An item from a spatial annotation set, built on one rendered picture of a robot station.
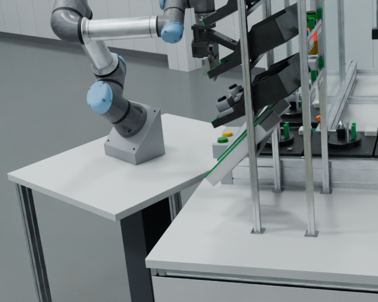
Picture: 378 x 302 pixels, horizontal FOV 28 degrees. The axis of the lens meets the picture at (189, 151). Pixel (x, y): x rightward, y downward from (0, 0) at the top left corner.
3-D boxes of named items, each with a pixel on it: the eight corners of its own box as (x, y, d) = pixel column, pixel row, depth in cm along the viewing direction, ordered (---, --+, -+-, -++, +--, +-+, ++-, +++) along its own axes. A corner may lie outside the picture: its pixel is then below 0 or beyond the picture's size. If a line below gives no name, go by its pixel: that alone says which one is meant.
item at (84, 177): (8, 180, 310) (6, 173, 309) (166, 118, 367) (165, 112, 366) (116, 222, 262) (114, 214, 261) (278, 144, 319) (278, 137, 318)
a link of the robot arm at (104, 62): (100, 100, 311) (44, 11, 267) (104, 71, 319) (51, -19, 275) (127, 97, 308) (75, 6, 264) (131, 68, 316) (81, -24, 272)
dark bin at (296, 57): (226, 114, 248) (216, 93, 248) (242, 102, 259) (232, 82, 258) (297, 82, 233) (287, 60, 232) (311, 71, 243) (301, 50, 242)
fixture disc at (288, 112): (273, 118, 308) (272, 113, 307) (279, 107, 321) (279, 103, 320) (306, 118, 304) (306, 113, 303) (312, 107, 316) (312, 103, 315)
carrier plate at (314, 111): (258, 126, 306) (258, 121, 305) (270, 108, 327) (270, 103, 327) (317, 127, 298) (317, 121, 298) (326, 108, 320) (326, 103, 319)
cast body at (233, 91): (233, 107, 253) (224, 88, 252) (245, 101, 253) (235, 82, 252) (239, 106, 244) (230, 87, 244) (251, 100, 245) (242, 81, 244)
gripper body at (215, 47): (198, 54, 278) (195, 21, 274) (221, 54, 275) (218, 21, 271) (192, 59, 271) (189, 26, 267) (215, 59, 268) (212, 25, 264)
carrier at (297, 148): (236, 157, 276) (234, 124, 272) (251, 135, 297) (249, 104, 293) (302, 158, 269) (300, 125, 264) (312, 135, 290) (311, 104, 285)
